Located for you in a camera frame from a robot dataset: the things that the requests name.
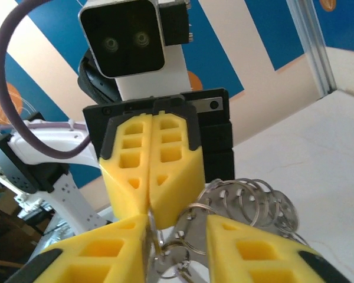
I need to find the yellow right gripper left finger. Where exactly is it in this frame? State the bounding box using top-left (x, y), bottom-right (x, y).
top-left (5, 213), bottom-right (150, 283)

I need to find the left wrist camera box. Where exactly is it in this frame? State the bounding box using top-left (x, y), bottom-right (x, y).
top-left (78, 0), bottom-right (166, 79)

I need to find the white left camera bracket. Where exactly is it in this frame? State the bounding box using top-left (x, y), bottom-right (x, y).
top-left (114, 44), bottom-right (193, 101)

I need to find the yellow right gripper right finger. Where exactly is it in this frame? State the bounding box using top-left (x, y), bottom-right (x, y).
top-left (205, 213), bottom-right (352, 283)

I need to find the metal keyring chain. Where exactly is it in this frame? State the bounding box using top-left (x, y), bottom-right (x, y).
top-left (149, 178), bottom-right (310, 279)

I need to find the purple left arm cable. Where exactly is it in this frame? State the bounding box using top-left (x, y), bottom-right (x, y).
top-left (0, 0), bottom-right (93, 160)

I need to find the aluminium left frame post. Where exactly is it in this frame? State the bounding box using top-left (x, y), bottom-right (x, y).
top-left (286, 0), bottom-right (337, 97)

